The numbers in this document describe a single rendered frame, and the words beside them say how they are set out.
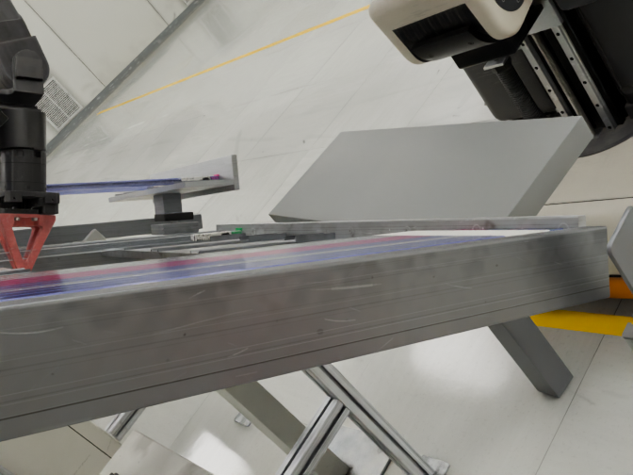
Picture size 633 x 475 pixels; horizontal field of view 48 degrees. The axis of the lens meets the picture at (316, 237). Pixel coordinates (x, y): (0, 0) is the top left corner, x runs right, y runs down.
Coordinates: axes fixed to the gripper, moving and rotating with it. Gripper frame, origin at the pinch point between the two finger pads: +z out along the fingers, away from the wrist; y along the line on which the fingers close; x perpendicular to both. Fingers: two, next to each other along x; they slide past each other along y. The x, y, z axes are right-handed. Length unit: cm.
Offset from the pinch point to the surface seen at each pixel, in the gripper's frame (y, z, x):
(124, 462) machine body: -6.1, 28.7, 15.7
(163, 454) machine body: 2.0, 26.2, 18.1
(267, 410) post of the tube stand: -33, 32, 58
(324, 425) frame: -10, 30, 55
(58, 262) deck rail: -8.0, -0.4, 6.9
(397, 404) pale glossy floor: -32, 35, 93
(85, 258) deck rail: -7.9, -0.9, 10.6
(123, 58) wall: -741, -241, 307
